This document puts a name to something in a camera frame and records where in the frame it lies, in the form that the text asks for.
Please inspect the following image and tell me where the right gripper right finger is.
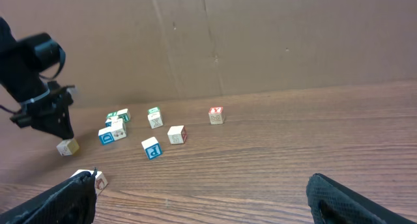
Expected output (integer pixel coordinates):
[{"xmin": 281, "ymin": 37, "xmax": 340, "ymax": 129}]
[{"xmin": 306, "ymin": 173, "xmax": 416, "ymax": 224}]

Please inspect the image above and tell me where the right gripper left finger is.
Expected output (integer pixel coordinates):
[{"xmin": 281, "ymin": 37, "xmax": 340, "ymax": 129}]
[{"xmin": 1, "ymin": 170, "xmax": 98, "ymax": 224}]

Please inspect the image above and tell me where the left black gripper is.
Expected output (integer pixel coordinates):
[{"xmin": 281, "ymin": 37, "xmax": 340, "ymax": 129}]
[{"xmin": 10, "ymin": 83, "xmax": 75, "ymax": 140}]

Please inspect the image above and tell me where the small wooden picture block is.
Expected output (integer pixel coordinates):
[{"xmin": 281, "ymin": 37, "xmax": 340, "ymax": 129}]
[{"xmin": 72, "ymin": 169, "xmax": 108, "ymax": 195}]

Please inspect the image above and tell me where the wooden block blue side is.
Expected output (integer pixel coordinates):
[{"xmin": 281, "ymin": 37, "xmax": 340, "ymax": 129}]
[{"xmin": 98, "ymin": 119, "xmax": 127, "ymax": 145}]

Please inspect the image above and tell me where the wooden block pencil picture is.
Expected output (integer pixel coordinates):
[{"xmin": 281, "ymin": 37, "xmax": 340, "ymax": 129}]
[{"xmin": 105, "ymin": 116, "xmax": 119, "ymax": 127}]

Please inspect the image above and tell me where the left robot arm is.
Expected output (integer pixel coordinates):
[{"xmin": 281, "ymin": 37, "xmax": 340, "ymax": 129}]
[{"xmin": 1, "ymin": 19, "xmax": 74, "ymax": 140}]

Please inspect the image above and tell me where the green letter wooden block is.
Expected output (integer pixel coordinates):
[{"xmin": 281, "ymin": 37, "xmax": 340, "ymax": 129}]
[{"xmin": 106, "ymin": 111, "xmax": 119, "ymax": 119}]

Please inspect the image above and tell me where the wooden block number side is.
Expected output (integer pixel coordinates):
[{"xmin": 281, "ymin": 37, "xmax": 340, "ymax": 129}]
[{"xmin": 117, "ymin": 108, "xmax": 131, "ymax": 122}]

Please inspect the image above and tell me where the wooden block brown picture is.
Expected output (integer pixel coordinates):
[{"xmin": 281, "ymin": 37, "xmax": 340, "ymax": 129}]
[{"xmin": 148, "ymin": 111, "xmax": 164, "ymax": 129}]

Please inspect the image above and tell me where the green number four block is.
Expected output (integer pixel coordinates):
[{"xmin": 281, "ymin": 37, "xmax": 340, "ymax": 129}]
[{"xmin": 148, "ymin": 107, "xmax": 160, "ymax": 115}]

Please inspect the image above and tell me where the cardboard strip at back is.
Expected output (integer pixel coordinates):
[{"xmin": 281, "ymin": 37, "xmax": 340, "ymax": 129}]
[{"xmin": 1, "ymin": 0, "xmax": 416, "ymax": 107}]

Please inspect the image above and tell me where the plain wooden block right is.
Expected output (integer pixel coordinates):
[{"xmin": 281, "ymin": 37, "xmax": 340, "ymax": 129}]
[{"xmin": 167, "ymin": 125, "xmax": 187, "ymax": 145}]

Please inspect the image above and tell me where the red letter Y block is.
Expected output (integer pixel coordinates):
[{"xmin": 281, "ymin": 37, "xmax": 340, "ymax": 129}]
[{"xmin": 208, "ymin": 107, "xmax": 225, "ymax": 124}]

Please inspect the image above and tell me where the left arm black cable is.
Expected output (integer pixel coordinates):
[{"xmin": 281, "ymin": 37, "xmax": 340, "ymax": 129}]
[{"xmin": 0, "ymin": 44, "xmax": 68, "ymax": 116}]

